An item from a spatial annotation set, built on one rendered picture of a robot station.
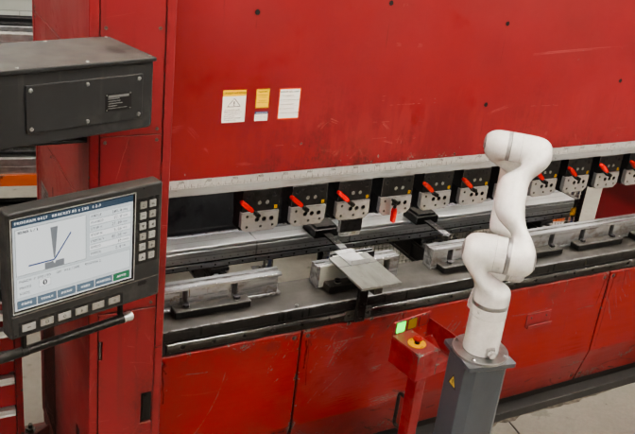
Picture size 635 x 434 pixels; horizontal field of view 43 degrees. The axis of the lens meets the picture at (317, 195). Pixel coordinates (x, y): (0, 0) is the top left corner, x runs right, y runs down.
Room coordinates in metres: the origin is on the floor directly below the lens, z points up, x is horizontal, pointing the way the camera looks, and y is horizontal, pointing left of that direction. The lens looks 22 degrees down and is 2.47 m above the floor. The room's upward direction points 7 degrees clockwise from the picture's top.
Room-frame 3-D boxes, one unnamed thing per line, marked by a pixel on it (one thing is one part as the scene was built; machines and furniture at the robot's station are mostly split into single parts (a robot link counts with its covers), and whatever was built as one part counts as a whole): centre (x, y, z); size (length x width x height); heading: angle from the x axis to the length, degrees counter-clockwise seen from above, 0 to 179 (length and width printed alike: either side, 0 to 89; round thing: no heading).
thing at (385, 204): (3.07, -0.29, 1.26); 0.15 x 0.09 x 0.17; 121
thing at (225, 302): (2.63, 0.34, 0.89); 0.30 x 0.05 x 0.03; 121
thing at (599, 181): (3.68, -1.33, 1.26); 0.15 x 0.09 x 0.17; 121
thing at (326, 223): (3.13, -0.07, 1.01); 0.26 x 0.12 x 0.05; 31
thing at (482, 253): (2.37, -0.57, 1.30); 0.19 x 0.12 x 0.24; 79
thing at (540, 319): (3.37, -1.11, 0.59); 0.15 x 0.02 x 0.07; 121
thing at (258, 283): (2.71, 0.33, 0.92); 0.50 x 0.06 x 0.10; 121
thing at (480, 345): (2.37, -0.61, 1.09); 0.19 x 0.19 x 0.18
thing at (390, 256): (3.01, -0.19, 0.92); 0.39 x 0.06 x 0.10; 121
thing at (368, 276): (2.86, -0.22, 1.00); 0.26 x 0.18 x 0.01; 31
